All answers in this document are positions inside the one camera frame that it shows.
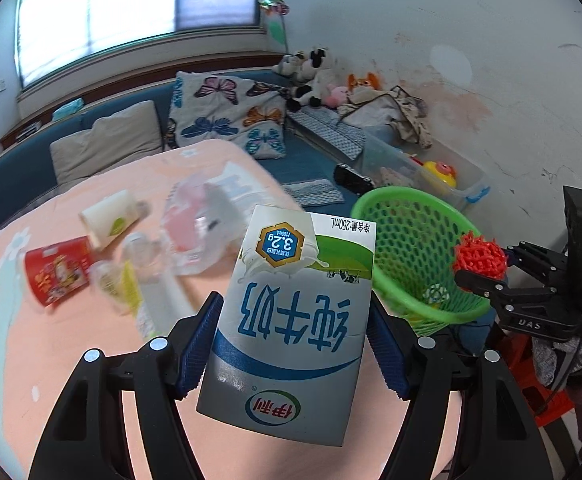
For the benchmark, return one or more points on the window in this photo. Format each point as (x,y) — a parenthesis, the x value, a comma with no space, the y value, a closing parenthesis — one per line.
(136,0)

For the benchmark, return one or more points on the clear plastic bottle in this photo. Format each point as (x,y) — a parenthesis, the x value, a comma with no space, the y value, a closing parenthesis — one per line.
(163,300)

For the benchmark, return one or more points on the teal packet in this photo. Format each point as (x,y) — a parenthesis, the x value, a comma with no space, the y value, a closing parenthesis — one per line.
(68,109)

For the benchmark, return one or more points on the small grey checkered cloth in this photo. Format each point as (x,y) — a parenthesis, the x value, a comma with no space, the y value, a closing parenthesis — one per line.
(316,192)

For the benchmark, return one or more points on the red paper cup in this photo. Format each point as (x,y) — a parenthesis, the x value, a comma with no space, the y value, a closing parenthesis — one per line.
(58,272)

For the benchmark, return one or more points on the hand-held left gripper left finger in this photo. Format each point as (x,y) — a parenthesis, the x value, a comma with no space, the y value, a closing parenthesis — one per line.
(198,345)

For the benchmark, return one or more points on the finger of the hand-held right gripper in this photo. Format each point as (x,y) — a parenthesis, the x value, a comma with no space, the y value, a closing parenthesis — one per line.
(481,287)
(541,265)

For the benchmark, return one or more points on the red spiky ball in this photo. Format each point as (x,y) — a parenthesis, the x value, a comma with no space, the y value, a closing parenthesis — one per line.
(478,257)

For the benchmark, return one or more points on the red plastic stool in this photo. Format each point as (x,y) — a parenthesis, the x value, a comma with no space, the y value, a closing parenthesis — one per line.
(536,390)

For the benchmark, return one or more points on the person's right hand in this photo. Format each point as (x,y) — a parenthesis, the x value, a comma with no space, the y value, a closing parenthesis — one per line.
(551,362)

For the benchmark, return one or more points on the long grey checkered cloth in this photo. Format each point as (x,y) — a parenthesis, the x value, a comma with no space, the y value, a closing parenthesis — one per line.
(331,132)

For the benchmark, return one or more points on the green plastic mesh basket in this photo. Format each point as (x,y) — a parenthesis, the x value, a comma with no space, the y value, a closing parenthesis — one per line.
(396,240)

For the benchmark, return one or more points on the black and white cow plush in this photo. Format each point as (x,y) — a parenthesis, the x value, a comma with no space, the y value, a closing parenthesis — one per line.
(316,80)

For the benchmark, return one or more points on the small black and white plush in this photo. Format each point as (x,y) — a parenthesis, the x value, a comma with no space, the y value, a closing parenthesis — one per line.
(289,64)

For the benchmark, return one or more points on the blue sofa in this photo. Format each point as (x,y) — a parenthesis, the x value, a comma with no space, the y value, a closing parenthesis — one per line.
(16,175)

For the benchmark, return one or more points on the crumpled patterned wrapper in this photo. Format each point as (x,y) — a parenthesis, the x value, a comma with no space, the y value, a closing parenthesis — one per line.
(436,294)

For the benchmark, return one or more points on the clear pink plastic packaging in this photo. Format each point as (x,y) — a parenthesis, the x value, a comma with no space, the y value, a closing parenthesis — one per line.
(191,225)

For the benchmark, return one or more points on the clear plastic storage box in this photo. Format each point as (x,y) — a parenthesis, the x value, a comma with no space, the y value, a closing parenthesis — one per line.
(396,165)

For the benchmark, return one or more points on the clear bottle with yellow label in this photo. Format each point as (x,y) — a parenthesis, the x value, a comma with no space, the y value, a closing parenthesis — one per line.
(113,287)

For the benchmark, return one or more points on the black remote device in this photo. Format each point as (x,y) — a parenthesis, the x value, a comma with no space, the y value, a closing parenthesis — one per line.
(351,178)

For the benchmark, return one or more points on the white and blue milk carton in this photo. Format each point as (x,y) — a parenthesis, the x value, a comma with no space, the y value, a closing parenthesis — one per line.
(281,310)

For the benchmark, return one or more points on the yellow toy duck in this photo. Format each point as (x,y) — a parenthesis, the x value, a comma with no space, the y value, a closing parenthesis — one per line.
(441,172)

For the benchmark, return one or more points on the pink pig plush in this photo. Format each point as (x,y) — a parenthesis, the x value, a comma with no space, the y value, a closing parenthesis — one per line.
(339,96)

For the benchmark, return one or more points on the butterfly print pillow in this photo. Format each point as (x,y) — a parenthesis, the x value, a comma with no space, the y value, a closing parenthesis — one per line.
(221,115)

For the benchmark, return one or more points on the colourful pinwheel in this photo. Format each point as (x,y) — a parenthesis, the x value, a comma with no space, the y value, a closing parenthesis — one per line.
(273,10)

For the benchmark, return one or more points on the pink printed tablecloth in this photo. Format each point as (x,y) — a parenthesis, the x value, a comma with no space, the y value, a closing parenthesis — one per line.
(46,360)

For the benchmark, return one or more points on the beige pillow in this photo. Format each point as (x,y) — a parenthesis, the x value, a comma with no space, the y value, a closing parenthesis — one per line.
(106,142)

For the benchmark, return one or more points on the orange fox plush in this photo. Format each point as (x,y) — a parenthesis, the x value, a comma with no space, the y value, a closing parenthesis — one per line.
(362,85)

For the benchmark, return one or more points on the white paper cup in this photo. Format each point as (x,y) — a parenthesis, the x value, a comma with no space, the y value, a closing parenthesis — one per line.
(111,217)

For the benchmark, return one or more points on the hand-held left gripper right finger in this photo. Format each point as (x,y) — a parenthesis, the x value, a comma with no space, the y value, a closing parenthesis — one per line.
(388,355)

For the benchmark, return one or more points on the patterned beige cloth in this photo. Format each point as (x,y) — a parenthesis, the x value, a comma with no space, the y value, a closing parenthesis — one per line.
(401,115)

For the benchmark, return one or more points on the white printed wrapper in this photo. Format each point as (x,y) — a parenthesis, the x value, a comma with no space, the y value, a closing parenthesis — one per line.
(243,182)

